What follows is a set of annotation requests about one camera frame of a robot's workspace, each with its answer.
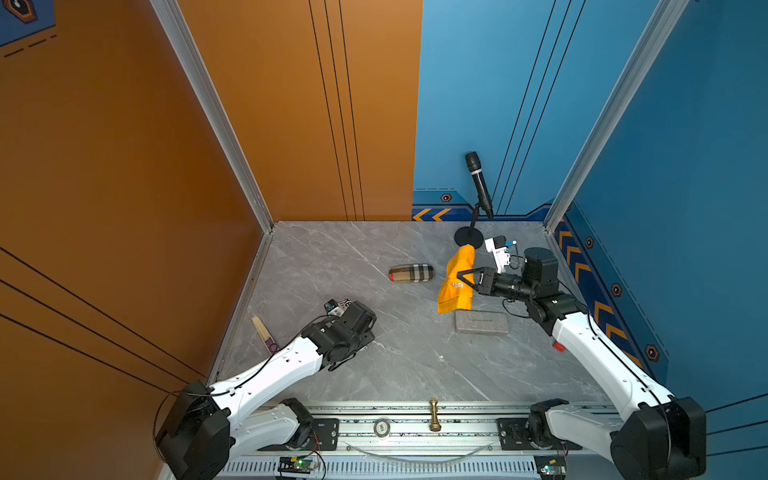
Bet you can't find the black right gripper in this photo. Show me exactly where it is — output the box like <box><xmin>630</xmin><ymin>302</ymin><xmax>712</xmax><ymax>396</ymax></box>
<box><xmin>458</xmin><ymin>268</ymin><xmax>538</xmax><ymax>305</ymax></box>

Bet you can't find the yellow microfibre cloth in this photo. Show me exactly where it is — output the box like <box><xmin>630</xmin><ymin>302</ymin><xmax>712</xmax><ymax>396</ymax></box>
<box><xmin>437</xmin><ymin>245</ymin><xmax>476</xmax><ymax>314</ymax></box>

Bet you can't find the grey eyeglass case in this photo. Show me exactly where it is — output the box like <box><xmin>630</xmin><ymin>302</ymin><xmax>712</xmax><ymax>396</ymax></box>
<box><xmin>455</xmin><ymin>310</ymin><xmax>509</xmax><ymax>335</ymax></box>

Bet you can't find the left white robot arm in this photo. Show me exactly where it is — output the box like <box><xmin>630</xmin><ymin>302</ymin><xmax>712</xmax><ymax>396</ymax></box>
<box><xmin>153</xmin><ymin>301</ymin><xmax>377</xmax><ymax>479</ymax></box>

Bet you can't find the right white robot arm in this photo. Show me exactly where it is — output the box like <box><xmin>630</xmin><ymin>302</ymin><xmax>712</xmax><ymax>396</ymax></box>
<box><xmin>457</xmin><ymin>247</ymin><xmax>707</xmax><ymax>479</ymax></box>

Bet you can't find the plaid eyeglass pouch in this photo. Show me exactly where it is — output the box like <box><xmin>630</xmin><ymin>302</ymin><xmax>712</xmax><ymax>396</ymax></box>
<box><xmin>389</xmin><ymin>263</ymin><xmax>435</xmax><ymax>283</ymax></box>

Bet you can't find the black microphone stand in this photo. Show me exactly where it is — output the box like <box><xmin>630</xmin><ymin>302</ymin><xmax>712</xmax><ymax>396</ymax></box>
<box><xmin>454</xmin><ymin>203</ymin><xmax>484</xmax><ymax>249</ymax></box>

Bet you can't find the wooden folding fan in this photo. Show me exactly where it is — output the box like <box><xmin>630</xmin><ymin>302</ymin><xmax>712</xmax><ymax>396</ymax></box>
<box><xmin>251</xmin><ymin>316</ymin><xmax>279</xmax><ymax>354</ymax></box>

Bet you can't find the black microphone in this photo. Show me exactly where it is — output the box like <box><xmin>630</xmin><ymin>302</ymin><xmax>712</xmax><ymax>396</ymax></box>
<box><xmin>465</xmin><ymin>152</ymin><xmax>494</xmax><ymax>219</ymax></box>

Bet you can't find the brass chess piece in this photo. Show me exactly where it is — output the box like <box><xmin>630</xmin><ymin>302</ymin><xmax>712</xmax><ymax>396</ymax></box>
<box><xmin>429</xmin><ymin>398</ymin><xmax>442</xmax><ymax>433</ymax></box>

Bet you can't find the left green circuit board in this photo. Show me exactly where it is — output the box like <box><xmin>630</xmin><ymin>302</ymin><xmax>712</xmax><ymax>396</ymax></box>
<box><xmin>277</xmin><ymin>456</ymin><xmax>319</xmax><ymax>476</ymax></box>

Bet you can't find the green circuit board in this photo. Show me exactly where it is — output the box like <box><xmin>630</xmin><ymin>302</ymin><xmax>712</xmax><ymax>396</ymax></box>
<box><xmin>277</xmin><ymin>456</ymin><xmax>319</xmax><ymax>476</ymax></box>
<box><xmin>534</xmin><ymin>456</ymin><xmax>567</xmax><ymax>480</ymax></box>

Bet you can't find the right green circuit board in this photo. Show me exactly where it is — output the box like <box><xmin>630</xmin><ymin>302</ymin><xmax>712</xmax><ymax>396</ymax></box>
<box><xmin>534</xmin><ymin>456</ymin><xmax>567</xmax><ymax>480</ymax></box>

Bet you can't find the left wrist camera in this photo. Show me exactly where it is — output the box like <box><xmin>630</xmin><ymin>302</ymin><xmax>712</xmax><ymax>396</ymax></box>
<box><xmin>324</xmin><ymin>299</ymin><xmax>352</xmax><ymax>317</ymax></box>

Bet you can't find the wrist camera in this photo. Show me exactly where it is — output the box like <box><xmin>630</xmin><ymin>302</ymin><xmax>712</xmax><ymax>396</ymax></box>
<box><xmin>324</xmin><ymin>299</ymin><xmax>352</xmax><ymax>317</ymax></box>
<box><xmin>484</xmin><ymin>235</ymin><xmax>520</xmax><ymax>274</ymax></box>

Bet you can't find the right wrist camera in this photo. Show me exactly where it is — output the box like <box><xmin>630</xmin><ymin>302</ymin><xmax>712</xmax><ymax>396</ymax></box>
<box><xmin>484</xmin><ymin>235</ymin><xmax>520</xmax><ymax>274</ymax></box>

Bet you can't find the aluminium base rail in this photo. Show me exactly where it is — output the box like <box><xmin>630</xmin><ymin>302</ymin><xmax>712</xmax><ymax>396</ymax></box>
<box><xmin>158</xmin><ymin>398</ymin><xmax>685</xmax><ymax>480</ymax></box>

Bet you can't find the aluminium corner post right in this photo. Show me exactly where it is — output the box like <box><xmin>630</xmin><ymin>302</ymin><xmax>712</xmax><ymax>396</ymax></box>
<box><xmin>543</xmin><ymin>0</ymin><xmax>689</xmax><ymax>234</ymax></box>

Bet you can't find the aluminium corner post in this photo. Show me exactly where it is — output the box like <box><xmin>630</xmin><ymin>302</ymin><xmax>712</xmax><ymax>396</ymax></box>
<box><xmin>150</xmin><ymin>0</ymin><xmax>275</xmax><ymax>235</ymax></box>
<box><xmin>543</xmin><ymin>0</ymin><xmax>689</xmax><ymax>234</ymax></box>

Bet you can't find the aluminium corner post left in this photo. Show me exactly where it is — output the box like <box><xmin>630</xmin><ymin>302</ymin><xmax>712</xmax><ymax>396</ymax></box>
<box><xmin>150</xmin><ymin>0</ymin><xmax>275</xmax><ymax>235</ymax></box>

